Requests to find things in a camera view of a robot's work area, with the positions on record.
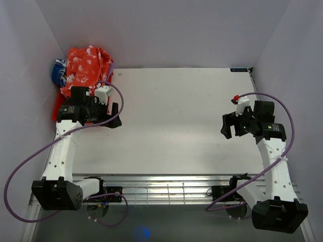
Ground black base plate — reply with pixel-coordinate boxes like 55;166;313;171
211;186;244;202
86;186;123;204

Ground red plastic bin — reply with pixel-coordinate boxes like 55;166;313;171
51;73;114;127

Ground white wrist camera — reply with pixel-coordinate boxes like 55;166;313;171
231;95;250;117
94;85;113;105

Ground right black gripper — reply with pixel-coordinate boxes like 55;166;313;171
220;105;257;139

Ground aluminium rail frame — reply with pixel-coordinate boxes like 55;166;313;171
22;175;314;241

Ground blue white patterned trousers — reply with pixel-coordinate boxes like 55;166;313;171
51;58;67;88

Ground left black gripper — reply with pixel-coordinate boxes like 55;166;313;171
85;98;122;129

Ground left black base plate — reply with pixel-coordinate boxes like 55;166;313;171
86;186;123;204

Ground red white tie-dye trousers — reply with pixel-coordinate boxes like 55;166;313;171
61;45;114;98

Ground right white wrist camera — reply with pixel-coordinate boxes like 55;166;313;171
231;95;250;117

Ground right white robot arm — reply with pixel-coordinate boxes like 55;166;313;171
221;96;308;233

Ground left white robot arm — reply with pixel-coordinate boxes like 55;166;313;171
31;85;122;210

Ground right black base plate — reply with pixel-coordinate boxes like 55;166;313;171
211;186;244;202

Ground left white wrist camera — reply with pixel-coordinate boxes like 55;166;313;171
94;85;113;105

